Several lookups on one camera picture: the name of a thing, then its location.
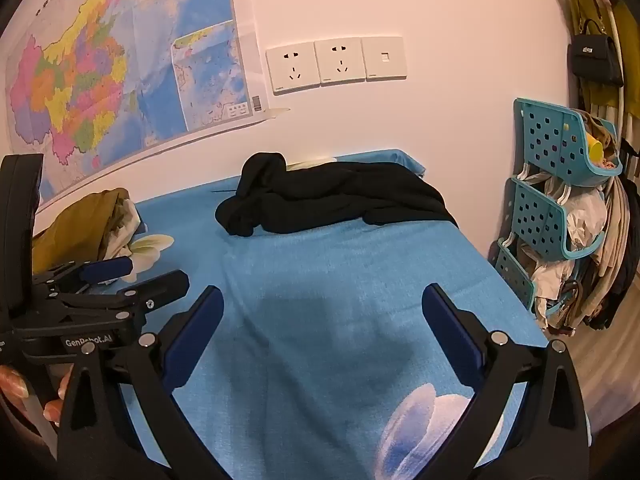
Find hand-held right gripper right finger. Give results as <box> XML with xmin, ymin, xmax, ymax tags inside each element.
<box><xmin>421</xmin><ymin>283</ymin><xmax>588</xmax><ymax>480</ymax></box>

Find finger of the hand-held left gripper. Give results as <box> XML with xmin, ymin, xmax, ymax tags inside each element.
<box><xmin>31</xmin><ymin>256</ymin><xmax>137</xmax><ymax>295</ymax></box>
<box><xmin>50</xmin><ymin>270</ymin><xmax>191</xmax><ymax>333</ymax></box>

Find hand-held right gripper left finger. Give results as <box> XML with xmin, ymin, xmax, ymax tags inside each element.
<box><xmin>56</xmin><ymin>285</ymin><xmax>232</xmax><ymax>480</ymax></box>

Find black coat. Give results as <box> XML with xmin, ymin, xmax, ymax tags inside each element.
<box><xmin>215</xmin><ymin>151</ymin><xmax>458</xmax><ymax>237</ymax></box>

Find beige hanging clothes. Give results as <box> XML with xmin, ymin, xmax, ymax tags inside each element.
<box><xmin>575</xmin><ymin>140</ymin><xmax>640</xmax><ymax>331</ymax></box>

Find person's left hand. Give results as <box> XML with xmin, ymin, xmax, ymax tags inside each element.
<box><xmin>0</xmin><ymin>365</ymin><xmax>74</xmax><ymax>423</ymax></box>

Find white cloth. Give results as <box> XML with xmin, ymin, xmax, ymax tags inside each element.
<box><xmin>102</xmin><ymin>200</ymin><xmax>146</xmax><ymax>261</ymax></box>

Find mustard garment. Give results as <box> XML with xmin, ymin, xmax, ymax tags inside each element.
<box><xmin>32</xmin><ymin>188</ymin><xmax>132</xmax><ymax>273</ymax></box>

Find white crumpled bag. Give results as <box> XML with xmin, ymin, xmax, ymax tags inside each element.
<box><xmin>520</xmin><ymin>245</ymin><xmax>576</xmax><ymax>311</ymax></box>

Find blue floral bed sheet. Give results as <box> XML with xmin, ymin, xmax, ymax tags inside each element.
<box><xmin>30</xmin><ymin>149</ymin><xmax>593</xmax><ymax>480</ymax></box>

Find white plastic bag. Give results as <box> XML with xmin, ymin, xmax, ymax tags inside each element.
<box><xmin>550</xmin><ymin>187</ymin><xmax>608</xmax><ymax>256</ymax></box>

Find blue plastic basket rack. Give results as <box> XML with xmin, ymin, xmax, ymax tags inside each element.
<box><xmin>492</xmin><ymin>97</ymin><xmax>624</xmax><ymax>328</ymax></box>

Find black handbag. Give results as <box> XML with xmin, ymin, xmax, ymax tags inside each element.
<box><xmin>570</xmin><ymin>19</ymin><xmax>625</xmax><ymax>88</ymax></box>

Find yellow-green hanging garment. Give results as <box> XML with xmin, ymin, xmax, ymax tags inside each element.
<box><xmin>570</xmin><ymin>0</ymin><xmax>637</xmax><ymax>111</ymax></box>

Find colourful wall map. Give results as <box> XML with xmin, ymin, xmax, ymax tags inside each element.
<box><xmin>4</xmin><ymin>0</ymin><xmax>290</xmax><ymax>213</ymax></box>

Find white wall socket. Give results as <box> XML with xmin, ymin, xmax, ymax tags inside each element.
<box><xmin>314</xmin><ymin>37</ymin><xmax>367</xmax><ymax>87</ymax></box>
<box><xmin>265</xmin><ymin>41</ymin><xmax>321</xmax><ymax>95</ymax></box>

